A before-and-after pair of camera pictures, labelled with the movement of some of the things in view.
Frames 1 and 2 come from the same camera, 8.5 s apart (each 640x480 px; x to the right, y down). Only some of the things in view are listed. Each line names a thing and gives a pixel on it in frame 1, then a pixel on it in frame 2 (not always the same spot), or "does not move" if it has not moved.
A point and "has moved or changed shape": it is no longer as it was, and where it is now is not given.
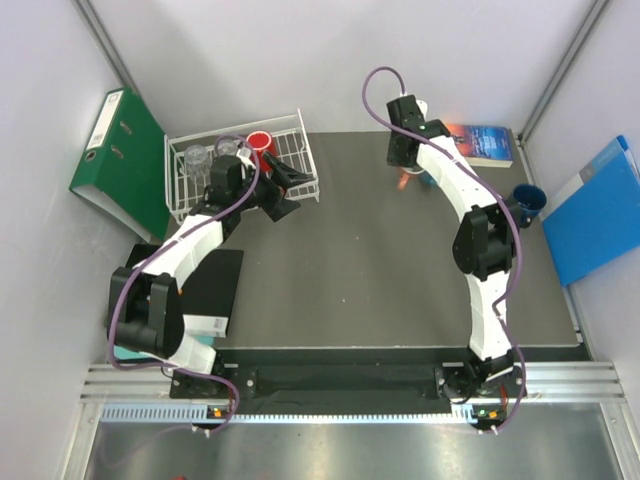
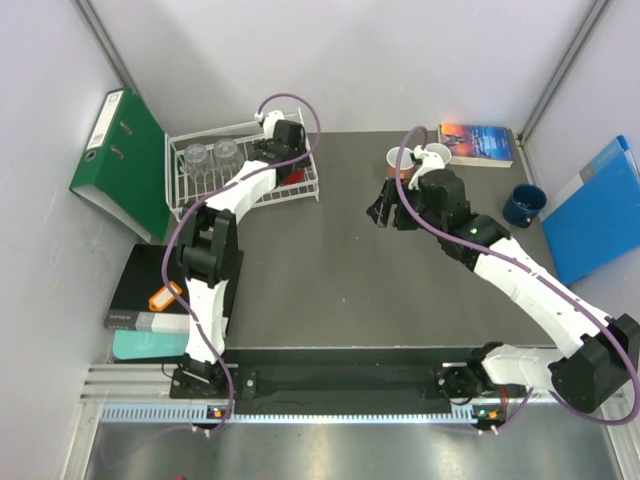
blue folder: [597, 220] does not move
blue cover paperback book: [484, 145] does not move
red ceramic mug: [263, 143] has moved or changed shape
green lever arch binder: [124, 168] does not move
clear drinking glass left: [199, 164] does not move
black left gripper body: [267, 192] → [299, 163]
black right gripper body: [393, 156] → [403, 219]
